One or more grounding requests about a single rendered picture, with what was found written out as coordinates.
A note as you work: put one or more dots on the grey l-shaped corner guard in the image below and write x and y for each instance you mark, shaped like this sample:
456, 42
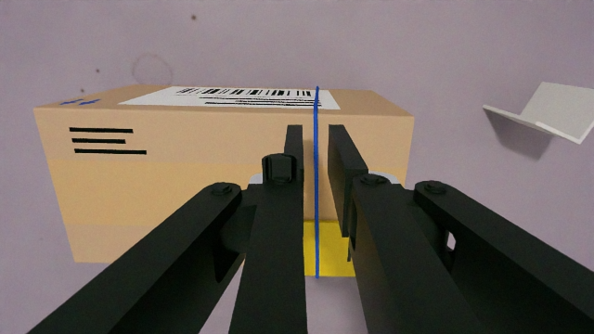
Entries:
557, 109

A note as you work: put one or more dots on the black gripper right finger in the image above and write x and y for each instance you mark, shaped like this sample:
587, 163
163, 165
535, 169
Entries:
503, 279

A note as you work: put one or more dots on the tan cardboard box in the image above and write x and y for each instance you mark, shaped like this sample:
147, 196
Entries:
124, 160

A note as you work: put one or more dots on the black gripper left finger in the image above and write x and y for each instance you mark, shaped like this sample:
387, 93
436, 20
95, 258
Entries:
170, 281

